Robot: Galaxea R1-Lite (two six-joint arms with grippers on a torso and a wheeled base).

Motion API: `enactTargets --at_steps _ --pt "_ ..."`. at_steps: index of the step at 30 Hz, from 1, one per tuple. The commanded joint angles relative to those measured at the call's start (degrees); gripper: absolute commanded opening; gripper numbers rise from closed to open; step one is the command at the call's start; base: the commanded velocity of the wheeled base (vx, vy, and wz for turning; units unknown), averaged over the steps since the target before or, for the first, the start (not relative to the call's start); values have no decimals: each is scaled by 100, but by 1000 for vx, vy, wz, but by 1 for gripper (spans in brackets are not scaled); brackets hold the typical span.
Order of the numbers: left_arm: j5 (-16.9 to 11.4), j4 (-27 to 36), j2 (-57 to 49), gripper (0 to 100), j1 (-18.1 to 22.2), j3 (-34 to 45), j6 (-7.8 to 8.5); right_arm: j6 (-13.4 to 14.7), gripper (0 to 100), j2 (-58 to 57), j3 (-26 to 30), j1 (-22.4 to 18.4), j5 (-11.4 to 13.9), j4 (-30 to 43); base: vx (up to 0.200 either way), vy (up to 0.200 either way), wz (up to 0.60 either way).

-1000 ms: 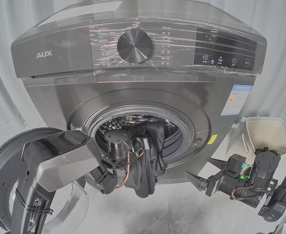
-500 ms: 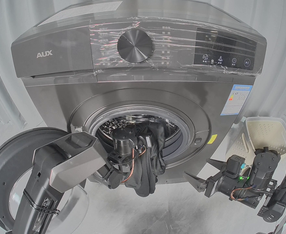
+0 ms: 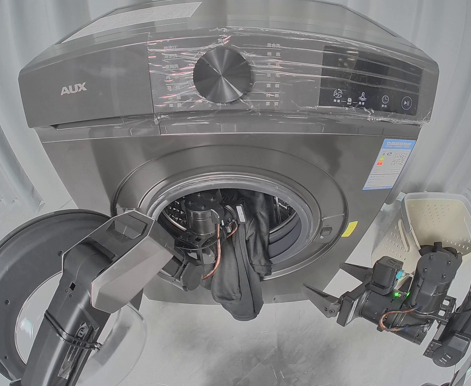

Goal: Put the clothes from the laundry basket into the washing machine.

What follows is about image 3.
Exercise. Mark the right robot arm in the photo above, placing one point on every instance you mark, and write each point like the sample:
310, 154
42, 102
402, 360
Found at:
440, 280

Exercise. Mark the grey washing machine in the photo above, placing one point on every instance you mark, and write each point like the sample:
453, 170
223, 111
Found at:
283, 147

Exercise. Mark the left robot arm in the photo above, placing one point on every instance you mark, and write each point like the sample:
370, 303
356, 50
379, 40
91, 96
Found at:
118, 255

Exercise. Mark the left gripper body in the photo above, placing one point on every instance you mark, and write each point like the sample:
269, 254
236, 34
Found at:
238, 214

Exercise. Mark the heap of dark clothes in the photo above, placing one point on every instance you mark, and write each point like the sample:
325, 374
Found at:
235, 280

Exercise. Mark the cream laundry basket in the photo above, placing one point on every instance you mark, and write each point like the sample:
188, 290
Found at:
440, 223

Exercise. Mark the washing machine door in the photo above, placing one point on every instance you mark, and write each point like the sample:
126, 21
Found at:
22, 255

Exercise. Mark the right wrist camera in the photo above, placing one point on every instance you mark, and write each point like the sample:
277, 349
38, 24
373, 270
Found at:
388, 271

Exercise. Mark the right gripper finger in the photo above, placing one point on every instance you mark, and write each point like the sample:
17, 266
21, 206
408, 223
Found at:
360, 272
326, 299

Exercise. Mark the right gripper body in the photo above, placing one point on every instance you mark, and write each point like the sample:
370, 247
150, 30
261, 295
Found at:
380, 310

